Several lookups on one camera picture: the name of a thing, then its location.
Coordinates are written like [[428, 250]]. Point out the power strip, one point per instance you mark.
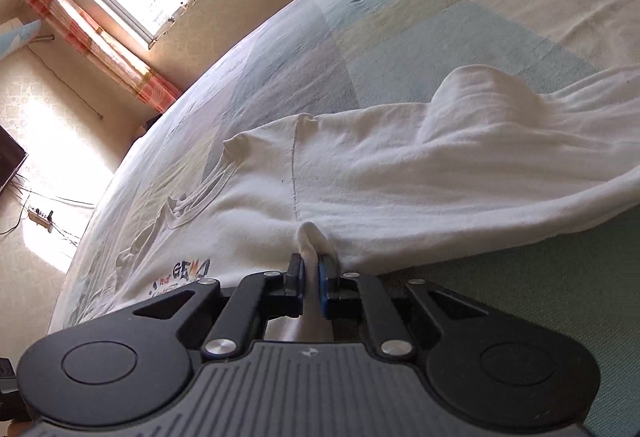
[[41, 218]]

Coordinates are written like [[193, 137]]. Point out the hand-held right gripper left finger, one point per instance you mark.
[[299, 284]]

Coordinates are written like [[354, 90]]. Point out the black television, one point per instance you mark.
[[10, 157]]

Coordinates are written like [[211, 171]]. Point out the white air conditioner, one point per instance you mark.
[[20, 37]]

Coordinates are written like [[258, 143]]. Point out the white t-shirt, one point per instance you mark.
[[400, 167]]

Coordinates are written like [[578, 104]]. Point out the pink striped curtain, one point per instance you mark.
[[100, 42]]

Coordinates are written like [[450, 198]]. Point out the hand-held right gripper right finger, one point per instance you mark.
[[324, 287]]

